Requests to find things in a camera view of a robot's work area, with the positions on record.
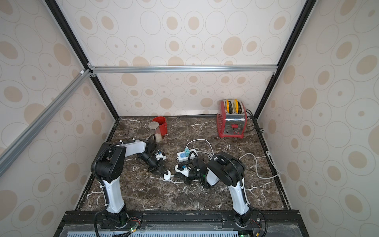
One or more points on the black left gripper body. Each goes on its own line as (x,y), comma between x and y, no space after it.
(150,160)

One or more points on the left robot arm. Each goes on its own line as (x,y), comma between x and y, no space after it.
(108,166)

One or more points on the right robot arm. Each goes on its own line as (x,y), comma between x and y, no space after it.
(222,167)

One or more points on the red metal cup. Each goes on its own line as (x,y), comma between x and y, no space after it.
(162,124)

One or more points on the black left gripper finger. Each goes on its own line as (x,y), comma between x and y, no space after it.
(155,169)
(163,171)

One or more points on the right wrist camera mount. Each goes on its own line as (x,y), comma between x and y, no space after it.
(183,169)

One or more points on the teal USB wall charger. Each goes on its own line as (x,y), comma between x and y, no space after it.
(187,151)

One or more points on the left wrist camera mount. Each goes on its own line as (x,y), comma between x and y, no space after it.
(160,156)

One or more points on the white earbud charging case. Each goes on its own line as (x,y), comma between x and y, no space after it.
(167,176)

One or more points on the horizontal aluminium frame bar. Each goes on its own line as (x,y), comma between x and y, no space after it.
(184,69)

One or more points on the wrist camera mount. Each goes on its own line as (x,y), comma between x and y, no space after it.
(183,169)
(160,156)

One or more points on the red chrome toaster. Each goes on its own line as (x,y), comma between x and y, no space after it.
(231,118)

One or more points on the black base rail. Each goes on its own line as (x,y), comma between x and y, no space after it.
(272,223)

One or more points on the diagonal aluminium frame bar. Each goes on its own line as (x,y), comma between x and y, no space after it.
(21,142)

